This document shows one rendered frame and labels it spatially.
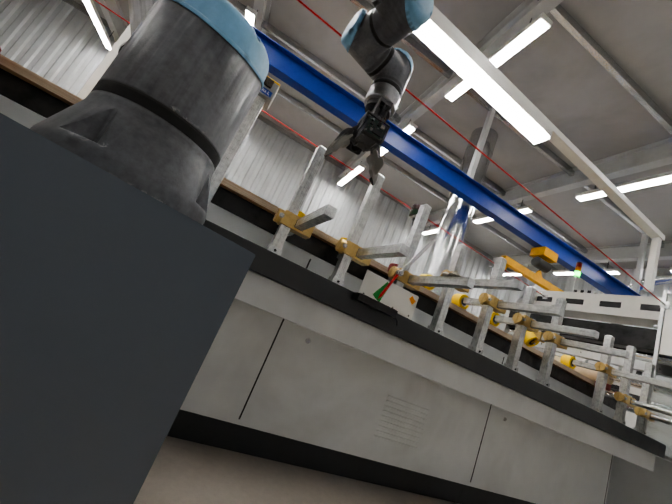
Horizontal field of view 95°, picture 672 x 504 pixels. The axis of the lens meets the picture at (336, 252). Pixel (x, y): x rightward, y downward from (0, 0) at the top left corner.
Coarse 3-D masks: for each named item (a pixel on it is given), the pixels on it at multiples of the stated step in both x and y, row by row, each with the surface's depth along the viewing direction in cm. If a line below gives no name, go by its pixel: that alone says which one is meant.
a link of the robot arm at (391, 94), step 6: (378, 84) 81; (384, 84) 80; (390, 84) 81; (372, 90) 81; (378, 90) 80; (384, 90) 80; (390, 90) 80; (396, 90) 81; (366, 96) 82; (372, 96) 81; (378, 96) 80; (384, 96) 80; (390, 96) 80; (396, 96) 81; (366, 102) 84; (396, 102) 82; (396, 108) 84
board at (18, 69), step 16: (0, 64) 90; (16, 64) 91; (32, 80) 92; (48, 80) 94; (64, 96) 95; (240, 192) 115; (272, 208) 120; (336, 240) 131; (384, 272) 140; (512, 336) 171; (560, 368) 190; (592, 384) 199
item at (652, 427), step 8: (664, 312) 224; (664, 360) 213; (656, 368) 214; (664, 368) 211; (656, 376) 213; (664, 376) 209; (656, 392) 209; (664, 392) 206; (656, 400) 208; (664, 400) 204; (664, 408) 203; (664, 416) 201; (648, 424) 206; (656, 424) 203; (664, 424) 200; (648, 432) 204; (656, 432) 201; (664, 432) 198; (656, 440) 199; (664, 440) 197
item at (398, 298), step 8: (368, 272) 114; (368, 280) 114; (376, 280) 115; (384, 280) 117; (360, 288) 113; (368, 288) 114; (376, 288) 115; (392, 288) 118; (400, 288) 120; (384, 296) 117; (392, 296) 118; (400, 296) 120; (408, 296) 121; (416, 296) 123; (392, 304) 118; (400, 304) 119; (408, 304) 121; (400, 312) 119; (408, 312) 121
